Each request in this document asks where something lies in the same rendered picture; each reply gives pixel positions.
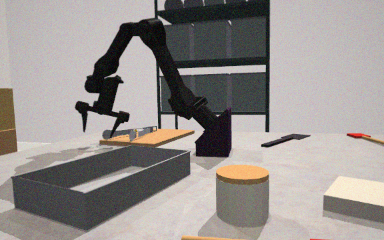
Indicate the light brown wooden board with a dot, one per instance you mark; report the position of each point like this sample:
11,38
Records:
154,139

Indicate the white jar with orange lid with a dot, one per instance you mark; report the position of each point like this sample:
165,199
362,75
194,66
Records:
242,194

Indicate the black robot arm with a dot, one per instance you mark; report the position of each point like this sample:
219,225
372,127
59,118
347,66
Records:
152,33

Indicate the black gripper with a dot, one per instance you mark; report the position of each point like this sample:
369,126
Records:
104,103

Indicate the cream flat rectangular block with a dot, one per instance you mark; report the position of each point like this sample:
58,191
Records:
356,197

